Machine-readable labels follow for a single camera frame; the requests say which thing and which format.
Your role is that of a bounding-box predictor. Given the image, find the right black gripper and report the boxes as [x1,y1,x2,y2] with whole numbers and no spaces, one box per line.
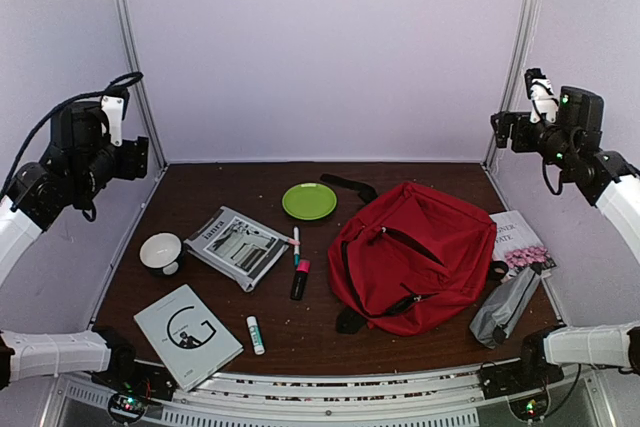
[491,110,577,169]

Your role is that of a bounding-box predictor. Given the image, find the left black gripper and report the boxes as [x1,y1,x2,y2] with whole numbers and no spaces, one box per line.
[76,134,148,199]

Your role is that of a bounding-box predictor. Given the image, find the white designer fate book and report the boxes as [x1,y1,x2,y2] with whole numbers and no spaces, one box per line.
[490,210,556,282]

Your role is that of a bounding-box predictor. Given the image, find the grey ianra magazine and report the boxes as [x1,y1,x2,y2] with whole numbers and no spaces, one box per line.
[184,206,293,293]

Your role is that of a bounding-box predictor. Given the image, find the red backpack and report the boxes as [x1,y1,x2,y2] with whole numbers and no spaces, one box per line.
[321,174,497,336]

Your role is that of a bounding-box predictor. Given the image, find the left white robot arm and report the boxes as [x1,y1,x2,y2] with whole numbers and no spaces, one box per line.
[1,71,149,391]

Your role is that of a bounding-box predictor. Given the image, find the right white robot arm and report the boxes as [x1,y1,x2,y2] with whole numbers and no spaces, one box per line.
[491,86,639,389]

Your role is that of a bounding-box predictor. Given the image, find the white and black bowl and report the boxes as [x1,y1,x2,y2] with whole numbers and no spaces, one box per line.
[139,232,184,277]

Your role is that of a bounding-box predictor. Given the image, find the grey pencil case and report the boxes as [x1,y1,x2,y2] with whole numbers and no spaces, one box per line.
[469,263,543,349]

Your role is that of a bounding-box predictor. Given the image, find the green plate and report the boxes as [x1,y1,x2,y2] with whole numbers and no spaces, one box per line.
[281,183,338,221]

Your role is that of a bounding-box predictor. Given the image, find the white pink marker pen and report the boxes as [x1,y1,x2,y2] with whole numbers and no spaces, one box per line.
[292,226,301,269]

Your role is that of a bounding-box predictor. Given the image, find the grey G book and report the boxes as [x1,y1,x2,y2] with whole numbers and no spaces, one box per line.
[134,284,243,391]

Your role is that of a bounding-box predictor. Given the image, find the pink black highlighter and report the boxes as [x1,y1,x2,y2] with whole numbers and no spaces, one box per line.
[290,259,310,301]

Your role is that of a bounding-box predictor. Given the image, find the white glue stick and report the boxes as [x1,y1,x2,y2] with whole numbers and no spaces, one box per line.
[246,316,266,356]

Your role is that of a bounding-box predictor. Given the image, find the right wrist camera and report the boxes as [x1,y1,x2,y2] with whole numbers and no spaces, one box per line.
[524,68,559,124]

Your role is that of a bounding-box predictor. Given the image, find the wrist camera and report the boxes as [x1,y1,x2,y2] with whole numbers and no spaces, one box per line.
[100,95,125,147]
[524,68,559,124]

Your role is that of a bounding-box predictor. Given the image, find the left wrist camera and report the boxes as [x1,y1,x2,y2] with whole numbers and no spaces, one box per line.
[100,95,125,147]

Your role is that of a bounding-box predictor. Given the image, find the right aluminium frame post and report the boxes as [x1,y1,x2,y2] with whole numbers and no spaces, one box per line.
[482,0,546,173]

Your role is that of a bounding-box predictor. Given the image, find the aluminium frame post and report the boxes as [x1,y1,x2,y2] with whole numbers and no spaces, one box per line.
[482,0,546,173]
[114,0,168,169]

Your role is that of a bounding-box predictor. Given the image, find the left aluminium frame post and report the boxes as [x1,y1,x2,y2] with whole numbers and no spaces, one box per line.
[114,0,168,169]

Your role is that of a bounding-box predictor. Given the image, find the front aluminium rail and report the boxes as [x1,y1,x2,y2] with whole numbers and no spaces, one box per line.
[42,366,616,427]

